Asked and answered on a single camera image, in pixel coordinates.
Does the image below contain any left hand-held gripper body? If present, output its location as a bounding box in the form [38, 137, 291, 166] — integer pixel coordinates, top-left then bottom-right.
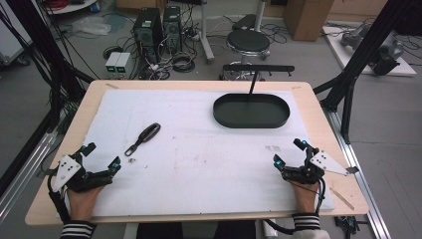
[49, 152, 114, 194]

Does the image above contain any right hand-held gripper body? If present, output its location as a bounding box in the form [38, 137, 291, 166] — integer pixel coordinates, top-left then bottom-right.
[281, 150, 360, 185]

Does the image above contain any black stand with oval tray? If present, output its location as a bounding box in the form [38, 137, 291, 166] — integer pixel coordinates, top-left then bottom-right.
[212, 64, 296, 129]

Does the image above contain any person's left hand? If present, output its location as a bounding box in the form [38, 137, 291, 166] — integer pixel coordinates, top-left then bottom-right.
[65, 185, 106, 223]

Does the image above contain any person's right hand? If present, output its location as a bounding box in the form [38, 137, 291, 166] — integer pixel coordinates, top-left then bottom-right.
[290, 180, 321, 215]

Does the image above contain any thin wooden stick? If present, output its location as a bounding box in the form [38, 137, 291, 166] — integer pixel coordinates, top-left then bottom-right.
[328, 186, 355, 211]

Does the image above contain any person's left leg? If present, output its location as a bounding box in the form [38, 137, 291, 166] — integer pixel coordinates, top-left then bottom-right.
[135, 221, 184, 239]

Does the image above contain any person's leg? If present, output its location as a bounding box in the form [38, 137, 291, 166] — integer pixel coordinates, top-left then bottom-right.
[135, 221, 184, 239]
[213, 220, 257, 239]

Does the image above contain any white foam mat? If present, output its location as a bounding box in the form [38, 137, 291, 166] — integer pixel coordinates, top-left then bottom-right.
[65, 89, 335, 217]

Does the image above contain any person's right leg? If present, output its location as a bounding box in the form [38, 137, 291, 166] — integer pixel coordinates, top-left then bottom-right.
[213, 220, 257, 239]

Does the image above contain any white power supply box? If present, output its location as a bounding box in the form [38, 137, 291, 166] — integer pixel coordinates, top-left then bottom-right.
[114, 52, 132, 75]
[105, 51, 122, 74]

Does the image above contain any black round stool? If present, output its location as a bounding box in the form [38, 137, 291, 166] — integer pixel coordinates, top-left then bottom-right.
[219, 29, 272, 82]

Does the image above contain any white board with robot parts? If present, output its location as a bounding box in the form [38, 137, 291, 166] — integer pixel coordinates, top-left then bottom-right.
[321, 23, 418, 78]

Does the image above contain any clear plastic bag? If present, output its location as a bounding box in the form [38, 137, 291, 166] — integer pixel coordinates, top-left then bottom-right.
[68, 15, 112, 37]

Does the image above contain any cardboard box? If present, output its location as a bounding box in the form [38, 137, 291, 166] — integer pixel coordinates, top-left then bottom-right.
[282, 0, 335, 42]

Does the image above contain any black computer tower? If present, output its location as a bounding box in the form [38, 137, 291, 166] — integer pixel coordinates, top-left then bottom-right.
[132, 7, 164, 64]
[162, 5, 183, 55]

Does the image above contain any white metal stand leg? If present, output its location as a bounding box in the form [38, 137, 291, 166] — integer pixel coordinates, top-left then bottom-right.
[197, 0, 216, 65]

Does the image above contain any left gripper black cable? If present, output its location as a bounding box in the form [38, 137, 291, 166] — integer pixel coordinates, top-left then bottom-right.
[47, 172, 72, 224]

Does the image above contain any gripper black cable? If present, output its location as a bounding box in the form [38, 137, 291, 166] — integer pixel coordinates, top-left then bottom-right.
[289, 177, 327, 216]
[47, 172, 72, 224]

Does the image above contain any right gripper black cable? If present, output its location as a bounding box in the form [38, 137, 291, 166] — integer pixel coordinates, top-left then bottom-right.
[289, 177, 327, 216]

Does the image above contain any aluminium rail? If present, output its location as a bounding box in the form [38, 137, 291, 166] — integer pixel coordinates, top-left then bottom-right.
[323, 108, 393, 239]
[0, 128, 60, 224]

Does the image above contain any black metal frame strut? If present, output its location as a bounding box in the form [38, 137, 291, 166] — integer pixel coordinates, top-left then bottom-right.
[0, 0, 96, 197]
[313, 0, 422, 145]

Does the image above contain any coiled black cable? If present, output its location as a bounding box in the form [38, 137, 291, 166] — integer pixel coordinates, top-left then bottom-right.
[170, 53, 197, 74]

